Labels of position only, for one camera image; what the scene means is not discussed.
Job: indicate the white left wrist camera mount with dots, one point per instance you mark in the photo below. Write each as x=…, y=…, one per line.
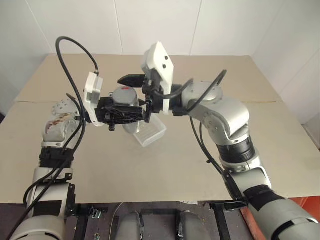
x=93, y=100

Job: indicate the clear plastic box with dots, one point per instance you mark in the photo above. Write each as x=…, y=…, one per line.
x=152, y=133

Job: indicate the black metal table frame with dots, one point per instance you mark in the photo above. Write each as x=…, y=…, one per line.
x=82, y=222

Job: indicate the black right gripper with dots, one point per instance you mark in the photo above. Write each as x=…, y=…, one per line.
x=157, y=106

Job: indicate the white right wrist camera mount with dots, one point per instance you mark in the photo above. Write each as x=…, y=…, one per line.
x=160, y=60

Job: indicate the silver jar lid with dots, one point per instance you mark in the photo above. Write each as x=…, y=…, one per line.
x=125, y=97

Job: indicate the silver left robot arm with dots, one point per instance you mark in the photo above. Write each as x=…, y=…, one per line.
x=53, y=132

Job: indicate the clear plastic jar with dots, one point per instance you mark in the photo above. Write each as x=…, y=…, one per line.
x=131, y=128

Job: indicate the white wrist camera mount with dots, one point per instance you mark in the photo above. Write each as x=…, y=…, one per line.
x=93, y=100
x=160, y=60

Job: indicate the grey rounded shape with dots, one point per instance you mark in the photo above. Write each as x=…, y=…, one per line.
x=187, y=225
x=131, y=225

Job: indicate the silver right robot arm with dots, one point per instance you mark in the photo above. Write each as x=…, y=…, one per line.
x=225, y=110

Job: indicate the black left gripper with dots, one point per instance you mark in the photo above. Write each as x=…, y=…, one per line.
x=105, y=112

